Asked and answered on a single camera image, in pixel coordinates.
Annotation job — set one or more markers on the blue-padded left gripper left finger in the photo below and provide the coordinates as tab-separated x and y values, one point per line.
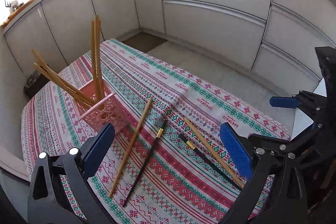
48	202

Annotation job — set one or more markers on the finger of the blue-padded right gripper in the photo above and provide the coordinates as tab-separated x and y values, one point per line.
285	102

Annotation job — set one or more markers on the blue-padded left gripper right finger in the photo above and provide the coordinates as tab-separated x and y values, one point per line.
257	157

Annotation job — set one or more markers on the pink plastic lattice holder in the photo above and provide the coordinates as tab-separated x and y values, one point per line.
107	110

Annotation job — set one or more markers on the white lower kitchen cabinets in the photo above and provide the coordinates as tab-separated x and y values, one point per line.
271	41

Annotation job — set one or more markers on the patterned red green tablecloth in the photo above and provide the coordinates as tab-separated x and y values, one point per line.
177	186

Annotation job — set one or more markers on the dark trash bin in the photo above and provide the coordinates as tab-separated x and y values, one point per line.
35	82

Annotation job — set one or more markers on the yellow cloth on counter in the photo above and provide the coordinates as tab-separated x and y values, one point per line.
15	13

